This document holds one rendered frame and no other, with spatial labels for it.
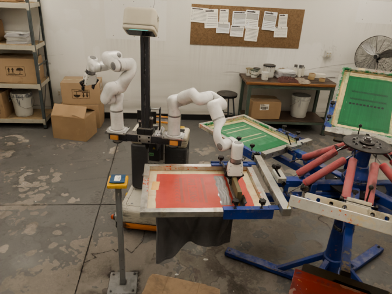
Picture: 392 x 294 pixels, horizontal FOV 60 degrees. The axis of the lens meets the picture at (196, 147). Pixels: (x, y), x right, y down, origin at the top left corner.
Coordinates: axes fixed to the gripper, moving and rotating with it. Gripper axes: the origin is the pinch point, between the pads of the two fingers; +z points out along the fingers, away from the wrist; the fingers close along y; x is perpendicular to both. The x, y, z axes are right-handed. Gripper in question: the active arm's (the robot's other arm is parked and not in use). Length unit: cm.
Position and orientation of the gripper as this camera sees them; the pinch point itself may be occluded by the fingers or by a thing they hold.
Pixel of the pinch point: (233, 181)
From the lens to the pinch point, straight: 226.4
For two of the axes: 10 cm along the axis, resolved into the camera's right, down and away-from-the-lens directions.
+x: 0.9, 4.3, -9.0
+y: -9.9, -0.1, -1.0
